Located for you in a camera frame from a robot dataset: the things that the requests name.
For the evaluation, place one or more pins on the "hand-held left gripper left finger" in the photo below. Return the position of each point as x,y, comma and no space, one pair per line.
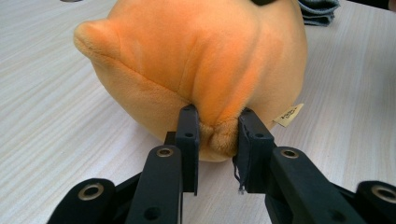
162,180

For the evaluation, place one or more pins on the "grey fluffy towel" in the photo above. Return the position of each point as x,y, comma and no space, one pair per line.
319,14

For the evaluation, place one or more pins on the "orange plush toy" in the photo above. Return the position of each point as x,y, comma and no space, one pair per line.
202,62

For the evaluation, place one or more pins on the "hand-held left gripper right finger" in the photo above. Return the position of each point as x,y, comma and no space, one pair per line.
295,186

